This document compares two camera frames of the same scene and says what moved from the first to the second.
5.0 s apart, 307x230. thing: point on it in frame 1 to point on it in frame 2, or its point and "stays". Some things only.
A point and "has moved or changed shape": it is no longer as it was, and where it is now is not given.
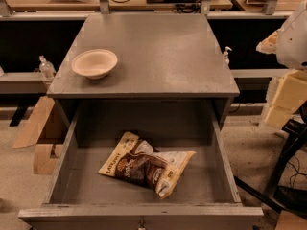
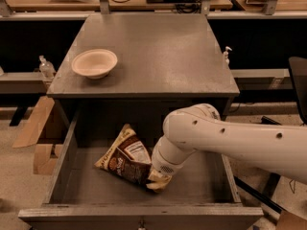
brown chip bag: (137, 159) has moved or changed shape
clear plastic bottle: (47, 68) stays
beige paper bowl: (94, 63) stays
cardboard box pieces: (43, 162) stays
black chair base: (291, 199) to (298, 75)
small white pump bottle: (225, 55) stays
